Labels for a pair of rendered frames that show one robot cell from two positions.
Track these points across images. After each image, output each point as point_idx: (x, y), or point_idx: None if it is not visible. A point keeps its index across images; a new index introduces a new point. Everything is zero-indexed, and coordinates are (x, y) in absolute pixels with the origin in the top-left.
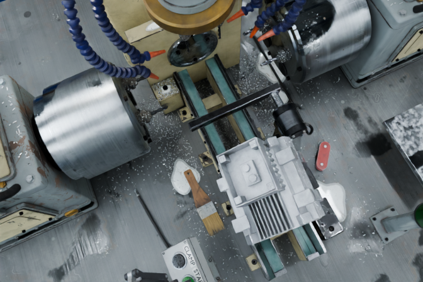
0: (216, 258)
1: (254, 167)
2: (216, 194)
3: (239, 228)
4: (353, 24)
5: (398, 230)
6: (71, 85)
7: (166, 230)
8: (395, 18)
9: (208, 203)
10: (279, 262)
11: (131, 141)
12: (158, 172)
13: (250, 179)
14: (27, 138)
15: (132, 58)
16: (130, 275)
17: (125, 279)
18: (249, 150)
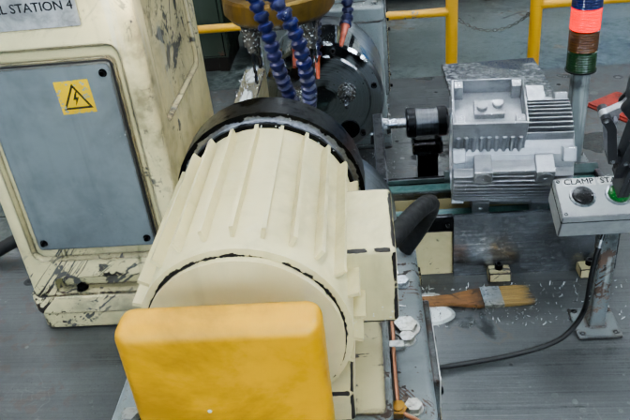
0: (572, 307)
1: (485, 100)
2: (471, 283)
3: (549, 165)
4: (360, 31)
5: (582, 134)
6: None
7: (507, 352)
8: (376, 7)
9: (481, 291)
10: None
11: (384, 186)
12: None
13: (498, 103)
14: None
15: (293, 94)
16: (606, 109)
17: (609, 116)
18: (458, 105)
